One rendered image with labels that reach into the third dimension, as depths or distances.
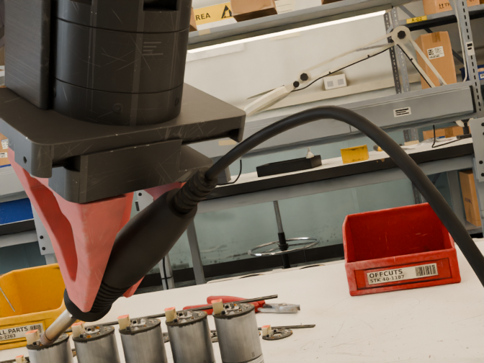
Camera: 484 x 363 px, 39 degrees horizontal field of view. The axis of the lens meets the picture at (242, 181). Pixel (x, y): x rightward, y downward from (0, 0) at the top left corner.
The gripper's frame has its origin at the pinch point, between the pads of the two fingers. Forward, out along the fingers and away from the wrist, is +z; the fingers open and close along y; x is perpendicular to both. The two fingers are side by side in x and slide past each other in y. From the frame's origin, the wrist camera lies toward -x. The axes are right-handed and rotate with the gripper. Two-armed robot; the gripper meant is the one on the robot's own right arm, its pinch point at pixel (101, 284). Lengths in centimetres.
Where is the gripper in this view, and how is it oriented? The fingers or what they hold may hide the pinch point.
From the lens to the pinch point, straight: 33.7
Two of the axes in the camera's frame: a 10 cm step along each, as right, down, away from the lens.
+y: -7.4, 1.7, -6.5
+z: -1.4, 9.1, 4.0
